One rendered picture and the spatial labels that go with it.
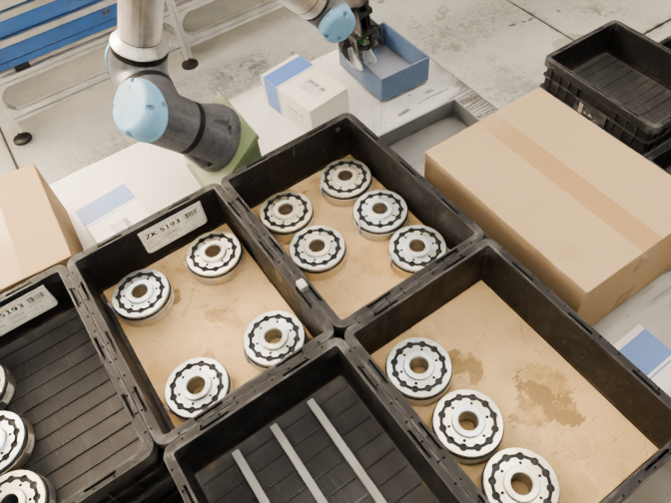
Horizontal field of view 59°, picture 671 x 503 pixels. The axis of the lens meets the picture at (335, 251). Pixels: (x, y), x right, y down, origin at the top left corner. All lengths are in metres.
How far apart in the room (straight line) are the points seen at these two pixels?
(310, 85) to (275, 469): 0.93
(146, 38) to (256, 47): 1.83
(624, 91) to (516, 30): 1.17
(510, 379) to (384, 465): 0.24
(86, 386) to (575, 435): 0.78
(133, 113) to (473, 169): 0.66
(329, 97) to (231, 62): 1.60
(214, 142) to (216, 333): 0.44
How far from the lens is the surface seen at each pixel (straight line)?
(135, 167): 1.57
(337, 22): 1.24
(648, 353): 1.12
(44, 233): 1.28
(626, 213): 1.13
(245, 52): 3.08
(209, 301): 1.09
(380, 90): 1.54
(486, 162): 1.16
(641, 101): 2.02
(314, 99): 1.47
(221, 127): 1.32
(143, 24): 1.28
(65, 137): 2.93
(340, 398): 0.96
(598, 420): 0.99
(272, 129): 1.55
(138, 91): 1.25
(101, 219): 1.35
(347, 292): 1.05
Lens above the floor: 1.72
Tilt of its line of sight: 54 degrees down
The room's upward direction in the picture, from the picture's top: 8 degrees counter-clockwise
